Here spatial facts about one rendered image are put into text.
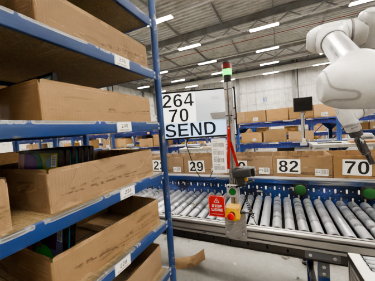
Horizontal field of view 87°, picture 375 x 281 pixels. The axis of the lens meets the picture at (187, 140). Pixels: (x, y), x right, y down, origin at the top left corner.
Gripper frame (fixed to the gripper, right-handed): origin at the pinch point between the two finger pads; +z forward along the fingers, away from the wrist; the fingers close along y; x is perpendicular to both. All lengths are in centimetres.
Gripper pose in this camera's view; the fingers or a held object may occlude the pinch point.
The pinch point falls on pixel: (368, 159)
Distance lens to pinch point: 180.5
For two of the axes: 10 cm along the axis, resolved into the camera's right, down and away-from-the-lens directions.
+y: -4.1, 0.8, -9.1
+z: 3.8, 9.2, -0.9
